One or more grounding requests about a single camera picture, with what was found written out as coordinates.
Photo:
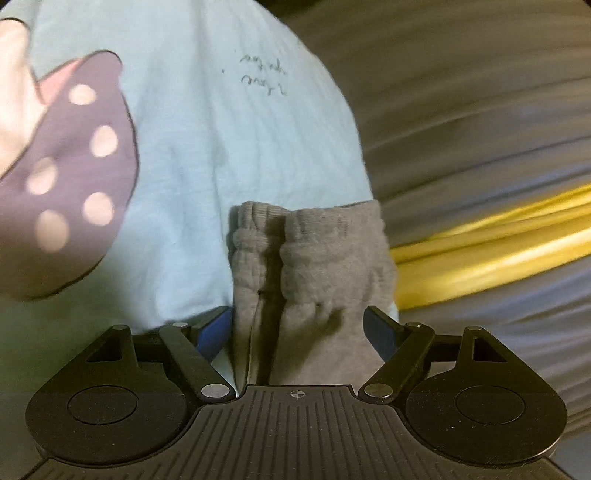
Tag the grey sweat pants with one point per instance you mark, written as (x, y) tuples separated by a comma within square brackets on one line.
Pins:
[(314, 277)]

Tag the light blue printed bed sheet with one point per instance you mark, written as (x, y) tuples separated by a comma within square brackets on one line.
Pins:
[(207, 138)]

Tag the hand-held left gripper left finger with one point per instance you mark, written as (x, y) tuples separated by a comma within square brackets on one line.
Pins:
[(214, 336)]

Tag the yellow curtain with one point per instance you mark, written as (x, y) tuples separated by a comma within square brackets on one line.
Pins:
[(498, 249)]

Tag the light grey curtain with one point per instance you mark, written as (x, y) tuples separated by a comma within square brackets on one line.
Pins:
[(531, 346)]

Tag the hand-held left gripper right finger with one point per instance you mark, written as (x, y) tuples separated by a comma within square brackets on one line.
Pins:
[(381, 333)]

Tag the dark grey curtain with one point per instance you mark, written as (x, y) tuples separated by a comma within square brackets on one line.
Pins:
[(461, 92)]

